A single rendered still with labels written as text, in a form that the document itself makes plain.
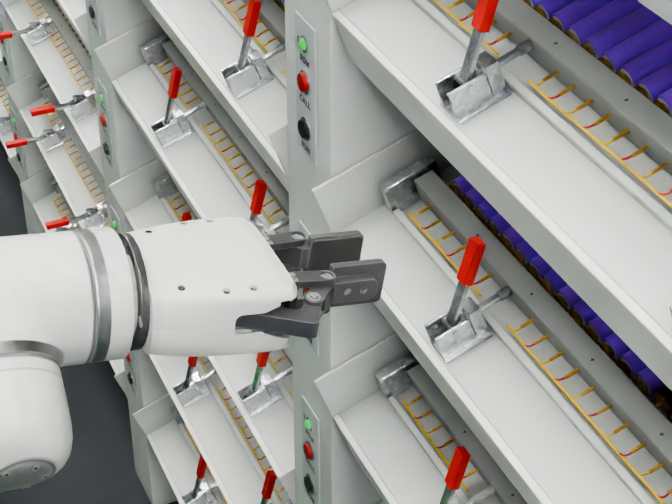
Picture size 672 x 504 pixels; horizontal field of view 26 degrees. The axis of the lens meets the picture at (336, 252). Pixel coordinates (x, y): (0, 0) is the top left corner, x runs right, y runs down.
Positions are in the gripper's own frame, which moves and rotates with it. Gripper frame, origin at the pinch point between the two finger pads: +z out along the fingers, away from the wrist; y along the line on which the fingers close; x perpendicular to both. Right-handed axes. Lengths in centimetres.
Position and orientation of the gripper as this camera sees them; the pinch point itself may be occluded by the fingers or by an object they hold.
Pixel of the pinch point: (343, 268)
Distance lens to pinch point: 98.8
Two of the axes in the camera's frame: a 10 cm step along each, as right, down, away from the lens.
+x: 1.5, -8.5, -5.1
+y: 4.0, 5.2, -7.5
